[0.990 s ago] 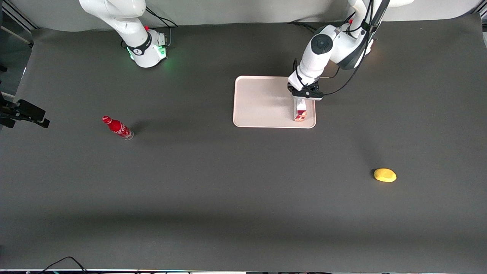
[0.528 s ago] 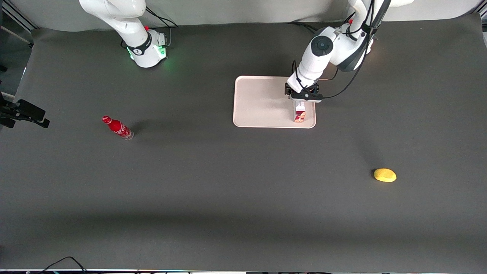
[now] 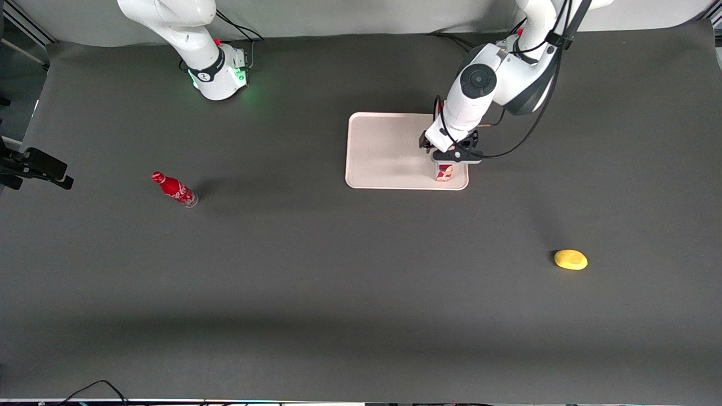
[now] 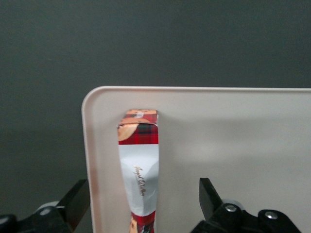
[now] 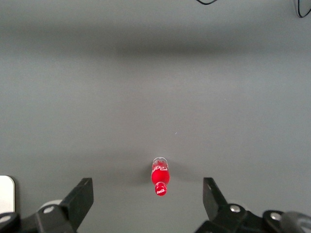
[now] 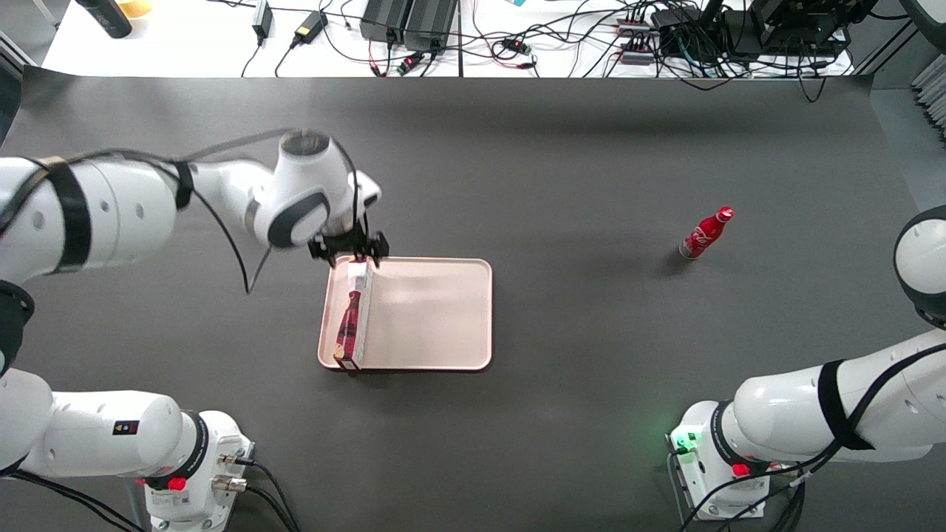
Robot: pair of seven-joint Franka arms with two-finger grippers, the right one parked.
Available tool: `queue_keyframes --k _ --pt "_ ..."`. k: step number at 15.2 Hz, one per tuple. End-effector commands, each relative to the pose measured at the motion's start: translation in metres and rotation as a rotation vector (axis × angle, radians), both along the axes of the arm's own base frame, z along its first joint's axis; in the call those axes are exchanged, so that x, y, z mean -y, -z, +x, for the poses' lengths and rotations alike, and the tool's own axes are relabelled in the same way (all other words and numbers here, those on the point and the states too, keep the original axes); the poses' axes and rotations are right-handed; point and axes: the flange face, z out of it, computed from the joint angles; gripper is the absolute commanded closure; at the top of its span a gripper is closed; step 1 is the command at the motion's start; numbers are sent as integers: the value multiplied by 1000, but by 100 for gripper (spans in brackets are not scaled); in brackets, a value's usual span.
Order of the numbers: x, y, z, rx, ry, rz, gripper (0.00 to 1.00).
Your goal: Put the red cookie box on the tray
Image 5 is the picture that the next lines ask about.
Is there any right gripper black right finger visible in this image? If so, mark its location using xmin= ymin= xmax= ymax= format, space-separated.
xmin=194 ymin=177 xmax=268 ymax=233

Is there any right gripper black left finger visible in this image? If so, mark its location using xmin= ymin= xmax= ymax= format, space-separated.
xmin=24 ymin=177 xmax=95 ymax=233

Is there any pale pink rectangular tray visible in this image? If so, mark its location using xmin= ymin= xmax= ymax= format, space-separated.
xmin=0 ymin=175 xmax=16 ymax=215

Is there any red cola bottle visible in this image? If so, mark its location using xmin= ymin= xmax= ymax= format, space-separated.
xmin=151 ymin=156 xmax=171 ymax=197

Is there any black looped cable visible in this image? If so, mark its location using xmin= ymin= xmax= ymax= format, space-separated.
xmin=293 ymin=0 xmax=311 ymax=18

